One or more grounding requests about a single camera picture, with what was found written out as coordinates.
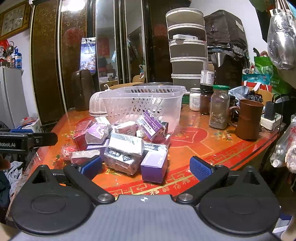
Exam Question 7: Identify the silver foil box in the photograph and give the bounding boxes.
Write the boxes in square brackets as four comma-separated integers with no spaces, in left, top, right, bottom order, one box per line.
[104,133,144,176]

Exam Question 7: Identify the pink wrapped packet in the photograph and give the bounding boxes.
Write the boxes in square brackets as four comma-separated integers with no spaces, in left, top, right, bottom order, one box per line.
[70,150,100,165]

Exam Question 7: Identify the grey small refrigerator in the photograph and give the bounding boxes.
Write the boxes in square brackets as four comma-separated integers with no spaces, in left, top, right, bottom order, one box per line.
[1,66,28,128]

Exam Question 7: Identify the lilac wrapped box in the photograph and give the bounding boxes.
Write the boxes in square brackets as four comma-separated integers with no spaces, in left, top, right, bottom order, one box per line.
[85,123,109,145]

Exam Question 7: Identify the purple small box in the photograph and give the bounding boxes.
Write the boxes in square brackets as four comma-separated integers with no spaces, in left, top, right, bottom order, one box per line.
[140,149,168,184]

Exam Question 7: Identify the white mesh food cover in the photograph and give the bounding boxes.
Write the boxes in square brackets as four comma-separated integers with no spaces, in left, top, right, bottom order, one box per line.
[89,91,107,117]

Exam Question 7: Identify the brown ceramic mug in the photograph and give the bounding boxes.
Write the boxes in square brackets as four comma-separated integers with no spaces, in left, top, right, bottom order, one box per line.
[227,99,264,141]

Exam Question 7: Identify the purple white medicine box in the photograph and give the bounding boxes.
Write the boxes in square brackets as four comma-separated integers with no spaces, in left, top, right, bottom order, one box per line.
[137,109,168,142]

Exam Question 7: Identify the white power strip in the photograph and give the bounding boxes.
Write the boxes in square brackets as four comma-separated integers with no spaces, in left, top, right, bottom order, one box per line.
[260,113,282,131]

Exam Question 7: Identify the glass jar green lid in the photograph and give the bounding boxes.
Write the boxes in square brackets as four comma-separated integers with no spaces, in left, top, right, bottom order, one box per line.
[209,85,230,130]

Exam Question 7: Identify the clear plastic perforated basket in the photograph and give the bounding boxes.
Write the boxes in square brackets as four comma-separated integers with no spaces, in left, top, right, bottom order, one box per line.
[100,85,186,133]

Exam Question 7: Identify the white small jar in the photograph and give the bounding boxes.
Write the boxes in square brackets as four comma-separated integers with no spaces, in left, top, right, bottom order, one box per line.
[189,88,201,111]

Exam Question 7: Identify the blue water bottle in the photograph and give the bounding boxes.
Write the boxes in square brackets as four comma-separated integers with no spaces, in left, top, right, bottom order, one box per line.
[15,48,22,69]

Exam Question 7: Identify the dark brown glass jar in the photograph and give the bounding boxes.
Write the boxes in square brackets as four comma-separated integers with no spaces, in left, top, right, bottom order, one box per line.
[200,90,213,115]

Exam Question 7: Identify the brown thermos jug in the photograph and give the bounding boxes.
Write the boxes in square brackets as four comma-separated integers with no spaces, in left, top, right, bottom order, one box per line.
[71,69,95,111]

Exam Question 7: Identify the black power adapter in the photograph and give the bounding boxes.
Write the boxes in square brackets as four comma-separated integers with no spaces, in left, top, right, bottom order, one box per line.
[264,101,275,121]

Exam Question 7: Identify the wooden chair back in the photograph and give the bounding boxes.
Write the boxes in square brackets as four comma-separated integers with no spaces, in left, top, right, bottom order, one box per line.
[109,82,142,90]

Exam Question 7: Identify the white labelled can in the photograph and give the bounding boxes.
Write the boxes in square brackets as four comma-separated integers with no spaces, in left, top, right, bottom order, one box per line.
[200,70,215,86]

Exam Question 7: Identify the green shopping bag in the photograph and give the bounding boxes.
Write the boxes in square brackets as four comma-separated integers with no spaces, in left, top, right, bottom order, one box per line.
[254,56,292,94]

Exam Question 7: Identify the stacked grey white drawer tower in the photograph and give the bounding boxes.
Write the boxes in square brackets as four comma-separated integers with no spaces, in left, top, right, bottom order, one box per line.
[166,8,208,91]

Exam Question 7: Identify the dark wooden mirrored wardrobe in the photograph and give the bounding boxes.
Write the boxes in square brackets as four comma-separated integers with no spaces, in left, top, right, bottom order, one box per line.
[30,0,193,127]

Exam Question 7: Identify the black cloth covered appliance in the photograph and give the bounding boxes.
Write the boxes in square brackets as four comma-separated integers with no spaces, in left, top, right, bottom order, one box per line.
[204,9,249,58]

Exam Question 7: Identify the hanging clear plastic bag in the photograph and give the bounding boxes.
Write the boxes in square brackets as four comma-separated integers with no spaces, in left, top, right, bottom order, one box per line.
[267,9,295,70]

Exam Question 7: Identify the blue wall calendar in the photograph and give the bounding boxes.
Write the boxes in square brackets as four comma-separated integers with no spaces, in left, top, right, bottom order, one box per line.
[79,37,96,75]

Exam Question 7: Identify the framed wall clock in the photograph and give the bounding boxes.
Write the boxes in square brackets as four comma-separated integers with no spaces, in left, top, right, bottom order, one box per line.
[1,1,32,41]

